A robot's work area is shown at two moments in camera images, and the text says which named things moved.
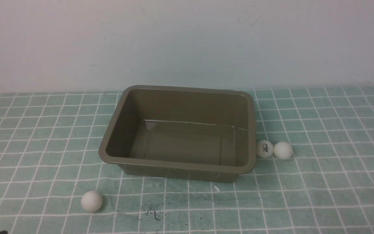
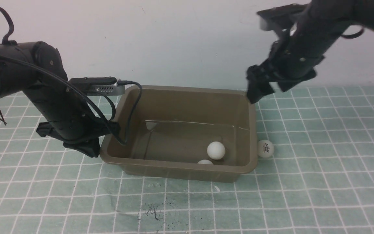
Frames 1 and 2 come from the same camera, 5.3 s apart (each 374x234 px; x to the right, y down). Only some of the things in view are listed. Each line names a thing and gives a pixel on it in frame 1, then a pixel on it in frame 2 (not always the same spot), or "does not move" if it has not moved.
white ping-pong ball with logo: [265, 149] does not move
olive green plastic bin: [201, 134] does not move
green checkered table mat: [39, 154] does not move
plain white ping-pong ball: [91, 201] -> [205, 162]
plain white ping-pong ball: [283, 150] -> [216, 150]
